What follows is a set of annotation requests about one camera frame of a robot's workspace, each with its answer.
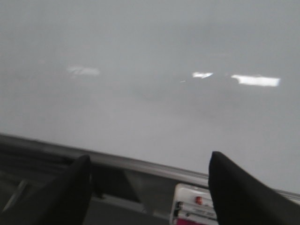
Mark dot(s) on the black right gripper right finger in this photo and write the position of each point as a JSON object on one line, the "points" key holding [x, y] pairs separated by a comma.
{"points": [[240, 199]]}

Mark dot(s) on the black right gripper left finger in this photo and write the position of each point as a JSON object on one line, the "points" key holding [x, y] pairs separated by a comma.
{"points": [[63, 201]]}

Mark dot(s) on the red capped marker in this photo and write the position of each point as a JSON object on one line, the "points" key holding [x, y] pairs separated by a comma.
{"points": [[200, 200]]}

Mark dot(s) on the white plastic marker tray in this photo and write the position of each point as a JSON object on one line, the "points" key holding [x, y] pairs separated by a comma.
{"points": [[187, 193]]}

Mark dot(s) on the pink eraser box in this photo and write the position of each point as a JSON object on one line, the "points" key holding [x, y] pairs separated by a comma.
{"points": [[180, 221]]}

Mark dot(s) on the white whiteboard with grey frame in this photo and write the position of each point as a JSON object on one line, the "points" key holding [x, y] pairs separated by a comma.
{"points": [[163, 81]]}

